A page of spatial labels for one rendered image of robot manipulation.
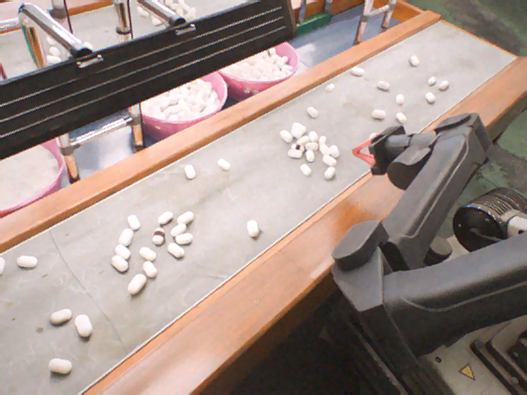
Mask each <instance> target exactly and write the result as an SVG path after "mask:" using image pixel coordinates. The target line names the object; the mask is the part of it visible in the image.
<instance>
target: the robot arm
mask: <svg viewBox="0 0 527 395"><path fill-rule="evenodd" d="M434 131H435V132H433V133H420V134H406V130H405V127H404V125H396V126H390V127H388V128H387V129H385V130H384V131H380V132H379V133H377V134H376V135H374V136H373V137H371V138H369V139H368V140H366V141H365V142H363V143H361V144H360V145H358V146H357V147H354V148H353V149H352V152H353V155H354V156H356V157H358V158H360V159H361V160H363V161H364V162H366V163H367V164H369V165H370V166H371V167H370V168H371V172H372V174H373V175H384V174H386V173H387V175H388V178H389V180H390V181H391V183H392V184H393V185H394V186H396V187H397V188H399V189H401V190H404V191H406V192H405V193H404V195H403V196H402V197H401V198H400V199H399V200H398V202H397V203H396V205H395V206H394V207H393V209H392V210H391V212H390V213H389V214H388V216H387V217H386V219H385V220H384V221H383V223H382V224H381V222H380V220H373V221H367V222H363V223H360V224H355V225H353V226H351V228H350V229H349V230H348V231H347V233H346V234H345V235H344V237H343V238H342V240H341V241H340V242H339V243H338V244H337V245H336V247H335V248H334V249H332V251H331V257H332V258H333V259H334V261H335V262H334V264H333V265H332V267H331V273H332V274H333V275H334V277H333V279H334V280H335V282H336V283H337V285H338V286H339V288H340V289H341V291H342V293H343V295H344V296H345V298H346V299H347V300H348V302H349V303H350V304H351V307H352V308H353V310H354V311H355V312H356V314H357V316H358V317H359V320H360V323H361V325H362V327H363V329H364V331H365V332H366V334H367V335H368V336H369V337H370V338H371V340H372V341H373V342H374V344H375V346H376V347H377V348H378V350H379V351H380V353H381V354H382V355H383V356H384V357H385V358H386V361H387V363H388V364H389V365H390V367H391V369H392V370H393V371H394V373H396V374H397V375H399V376H402V375H409V374H412V373H414V372H418V371H421V363H420V356H424V355H428V354H430V353H433V352H434V351H435V350H436V349H437V348H438V347H440V346H443V345H445V344H447V343H449V342H450V341H452V340H455V339H457V338H460V337H462V336H464V335H467V334H469V333H471V332H473V331H476V330H479V329H482V328H485V327H487V326H490V325H493V324H498V323H504V322H507V321H511V320H514V319H517V318H519V317H522V316H526V315H527V231H525V232H523V233H521V234H518V235H515V236H514V237H511V238H509V239H506V240H503V241H501V242H498V243H496V244H494V245H489V246H487V247H484V248H481V249H479V250H476V251H474V252H472V253H470V254H467V255H465V256H460V257H457V258H454V259H452V260H449V261H445V262H442V263H439V264H436V265H432V266H428V267H424V268H422V264H423V260H424V257H425V255H426V253H427V251H428V249H429V247H430V246H431V245H432V243H433V241H434V239H435V238H436V236H437V232H438V231H439V228H440V227H441V226H442V224H443V222H444V220H445V219H446V217H447V215H448V213H449V212H450V211H451V209H452V207H453V206H454V204H455V201H456V200H457V199H458V197H459V195H460V194H461V192H462V190H463V188H464V187H465V185H466V183H467V181H468V180H469V178H470V176H471V174H472V172H473V171H474V170H476V169H478V168H480V167H481V166H483V165H485V164H487V163H488V162H489V161H490V158H491V156H492V155H493V153H494V151H495V148H494V146H493V143H492V141H491V140H490V138H489V136H488V134H487V131H486V128H485V126H484V124H483V122H482V120H481V119H480V117H479V115H478V113H477V112H473V113H462V114H459V115H456V116H452V117H449V118H445V119H443V120H442V121H441V122H440V123H439V125H438V126H437V127H435V128H434ZM365 147H368V149H369V152H370V153H367V152H363V151H360V150H361V149H363V148H365Z"/></svg>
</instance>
